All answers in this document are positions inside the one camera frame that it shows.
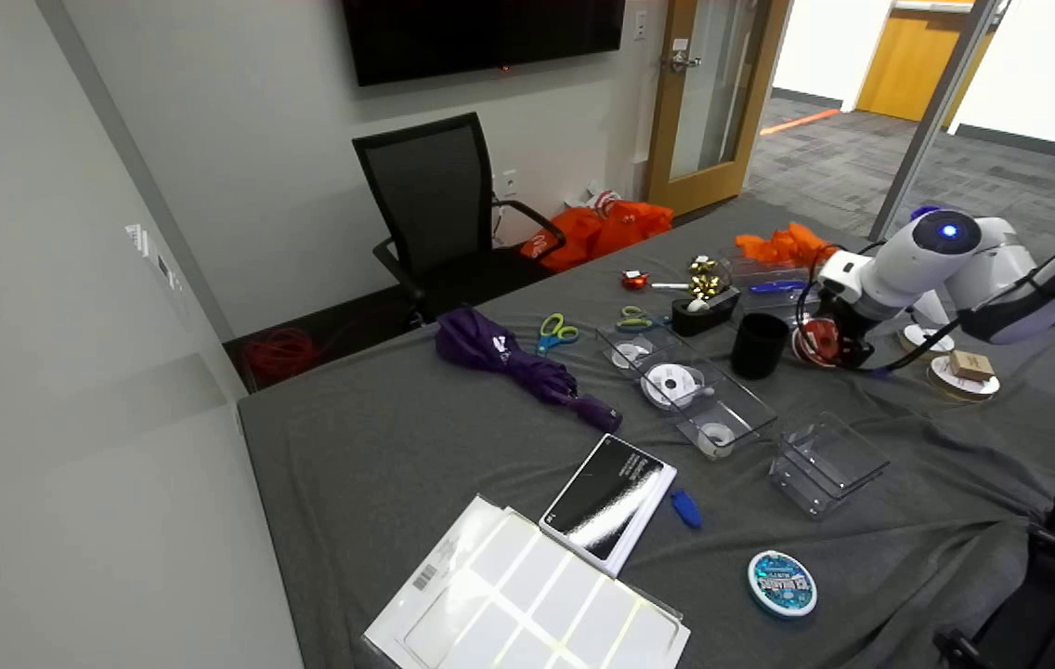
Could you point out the gold gift bow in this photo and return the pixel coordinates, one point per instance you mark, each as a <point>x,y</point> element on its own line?
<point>706,281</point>

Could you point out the red ribbon roll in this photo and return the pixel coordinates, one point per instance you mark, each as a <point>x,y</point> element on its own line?
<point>819,340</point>

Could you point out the black and white box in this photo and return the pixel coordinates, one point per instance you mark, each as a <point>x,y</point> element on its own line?
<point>596,487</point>

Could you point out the plain wooden door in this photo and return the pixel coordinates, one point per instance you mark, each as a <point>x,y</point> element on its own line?
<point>912,62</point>

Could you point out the empty clear plastic box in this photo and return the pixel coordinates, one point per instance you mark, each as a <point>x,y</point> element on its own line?
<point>826,471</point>

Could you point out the large white ribbon spool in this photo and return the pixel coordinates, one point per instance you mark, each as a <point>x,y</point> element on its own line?
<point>675,384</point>

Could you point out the clear plastic ribbon tray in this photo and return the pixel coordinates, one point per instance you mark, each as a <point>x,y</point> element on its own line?
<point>726,396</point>

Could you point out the white label sheet pack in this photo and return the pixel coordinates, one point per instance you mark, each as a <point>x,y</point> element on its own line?
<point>513,601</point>

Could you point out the flat white ribbon roll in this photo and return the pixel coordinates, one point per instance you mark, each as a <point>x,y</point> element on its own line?
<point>929,340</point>

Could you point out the white wall switch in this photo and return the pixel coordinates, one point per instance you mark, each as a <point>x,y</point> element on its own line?
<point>145,248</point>

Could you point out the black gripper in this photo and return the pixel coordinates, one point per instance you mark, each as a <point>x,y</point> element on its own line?
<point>854,317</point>

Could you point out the orange fabric pile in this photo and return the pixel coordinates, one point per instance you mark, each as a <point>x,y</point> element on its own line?
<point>596,230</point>

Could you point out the white roll under block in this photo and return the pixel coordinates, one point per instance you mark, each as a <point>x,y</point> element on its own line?
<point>950,380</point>

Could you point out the grey tablecloth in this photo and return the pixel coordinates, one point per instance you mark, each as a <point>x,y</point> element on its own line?
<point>429,458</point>

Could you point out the blue marker cap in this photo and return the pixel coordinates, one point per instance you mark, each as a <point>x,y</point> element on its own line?
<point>685,508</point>

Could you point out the blue round sticker disc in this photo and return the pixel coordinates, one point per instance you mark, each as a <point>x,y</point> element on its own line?
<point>782,582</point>

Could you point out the black cylindrical cup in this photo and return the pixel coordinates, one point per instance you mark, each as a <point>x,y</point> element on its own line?
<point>761,345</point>

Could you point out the small brown block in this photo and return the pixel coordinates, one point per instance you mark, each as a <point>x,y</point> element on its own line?
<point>971,367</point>

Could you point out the blue ribbon strip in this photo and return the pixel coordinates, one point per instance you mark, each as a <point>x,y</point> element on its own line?
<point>779,286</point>

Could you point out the wooden glass panel door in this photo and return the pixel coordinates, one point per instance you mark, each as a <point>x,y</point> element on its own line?
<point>714,99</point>

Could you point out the small white ribbon spool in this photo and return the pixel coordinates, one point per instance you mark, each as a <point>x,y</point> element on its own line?
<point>628,354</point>

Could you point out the red knob white stick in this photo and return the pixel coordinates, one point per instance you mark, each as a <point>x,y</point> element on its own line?
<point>636,281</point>

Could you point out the orange ribbon bundle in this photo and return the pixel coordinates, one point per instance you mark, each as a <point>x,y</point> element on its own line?
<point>785,248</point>

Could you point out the small black tray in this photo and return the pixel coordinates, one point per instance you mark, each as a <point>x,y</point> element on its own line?
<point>705,317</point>

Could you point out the wall mounted black television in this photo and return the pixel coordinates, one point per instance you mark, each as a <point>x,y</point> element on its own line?
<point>483,33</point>

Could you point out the black mesh office chair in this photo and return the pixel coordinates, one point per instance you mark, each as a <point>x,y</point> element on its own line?
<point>438,199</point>

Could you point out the thick white tape roll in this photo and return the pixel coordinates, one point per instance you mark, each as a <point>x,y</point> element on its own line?
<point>719,431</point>

